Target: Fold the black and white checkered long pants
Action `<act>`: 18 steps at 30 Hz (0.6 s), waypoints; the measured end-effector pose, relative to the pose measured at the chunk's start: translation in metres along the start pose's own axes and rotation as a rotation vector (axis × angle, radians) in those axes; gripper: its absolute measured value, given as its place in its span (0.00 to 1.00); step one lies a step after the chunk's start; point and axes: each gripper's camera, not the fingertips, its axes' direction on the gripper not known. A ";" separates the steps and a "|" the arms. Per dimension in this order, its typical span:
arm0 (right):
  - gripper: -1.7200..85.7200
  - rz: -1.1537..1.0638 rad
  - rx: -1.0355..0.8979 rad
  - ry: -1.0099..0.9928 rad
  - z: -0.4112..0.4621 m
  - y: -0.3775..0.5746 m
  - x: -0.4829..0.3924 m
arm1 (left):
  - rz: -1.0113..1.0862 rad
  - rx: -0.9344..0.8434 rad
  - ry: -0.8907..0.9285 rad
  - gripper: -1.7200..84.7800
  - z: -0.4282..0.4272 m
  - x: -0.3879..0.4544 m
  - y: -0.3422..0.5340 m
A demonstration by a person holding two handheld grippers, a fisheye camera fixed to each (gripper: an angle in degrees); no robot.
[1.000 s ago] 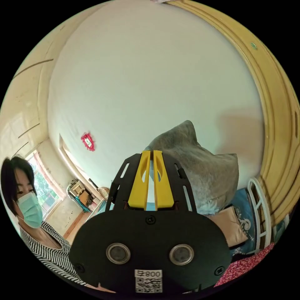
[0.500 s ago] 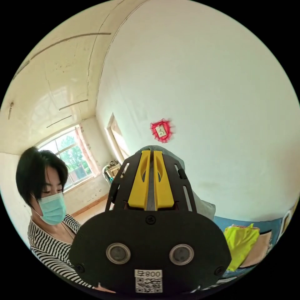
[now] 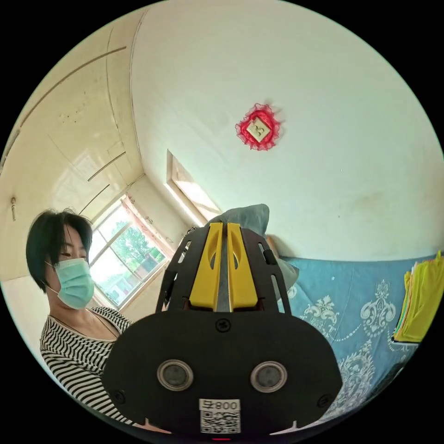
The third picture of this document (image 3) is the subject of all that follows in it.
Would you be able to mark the bed with blue printed sheet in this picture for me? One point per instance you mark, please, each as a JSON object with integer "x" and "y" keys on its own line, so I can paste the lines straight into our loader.
{"x": 347, "y": 284}

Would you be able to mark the cream cupboard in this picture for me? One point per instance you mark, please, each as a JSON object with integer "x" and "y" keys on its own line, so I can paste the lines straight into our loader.
{"x": 79, "y": 131}

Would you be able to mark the large window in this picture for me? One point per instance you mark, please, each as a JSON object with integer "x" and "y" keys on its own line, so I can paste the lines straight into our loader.
{"x": 128, "y": 249}

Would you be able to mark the red lace wall ornament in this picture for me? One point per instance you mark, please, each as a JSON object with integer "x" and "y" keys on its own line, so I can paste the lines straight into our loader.
{"x": 258, "y": 127}

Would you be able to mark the grey-blue pillow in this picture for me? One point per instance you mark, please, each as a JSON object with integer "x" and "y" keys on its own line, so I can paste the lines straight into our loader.
{"x": 250, "y": 215}

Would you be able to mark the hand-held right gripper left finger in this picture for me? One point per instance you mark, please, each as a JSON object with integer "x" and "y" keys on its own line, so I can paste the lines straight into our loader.
{"x": 208, "y": 277}

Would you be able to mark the small wooden-framed window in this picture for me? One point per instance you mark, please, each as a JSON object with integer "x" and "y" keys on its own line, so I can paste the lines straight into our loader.
{"x": 189, "y": 189}

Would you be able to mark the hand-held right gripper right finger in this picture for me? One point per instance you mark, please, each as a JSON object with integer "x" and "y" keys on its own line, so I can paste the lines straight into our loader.
{"x": 241, "y": 281}

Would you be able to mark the person's body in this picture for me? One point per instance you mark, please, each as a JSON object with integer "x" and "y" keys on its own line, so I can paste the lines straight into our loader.
{"x": 76, "y": 350}

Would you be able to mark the pile of clothes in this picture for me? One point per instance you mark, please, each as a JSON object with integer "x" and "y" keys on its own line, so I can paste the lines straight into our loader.
{"x": 423, "y": 298}

